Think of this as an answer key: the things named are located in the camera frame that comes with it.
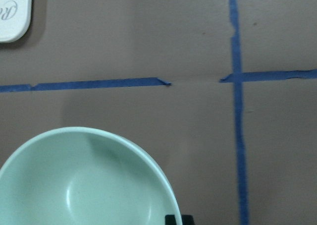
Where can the mint green bowl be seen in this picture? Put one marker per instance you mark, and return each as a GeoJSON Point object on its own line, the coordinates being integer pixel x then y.
{"type": "Point", "coordinates": [84, 176]}

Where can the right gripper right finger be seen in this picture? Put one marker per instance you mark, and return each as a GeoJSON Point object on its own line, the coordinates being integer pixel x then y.
{"type": "Point", "coordinates": [187, 220]}

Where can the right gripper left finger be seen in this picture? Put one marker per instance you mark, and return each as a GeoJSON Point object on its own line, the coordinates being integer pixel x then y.
{"type": "Point", "coordinates": [170, 220]}

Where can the cream rabbit tray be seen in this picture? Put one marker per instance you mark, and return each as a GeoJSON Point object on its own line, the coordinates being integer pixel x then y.
{"type": "Point", "coordinates": [15, 17]}

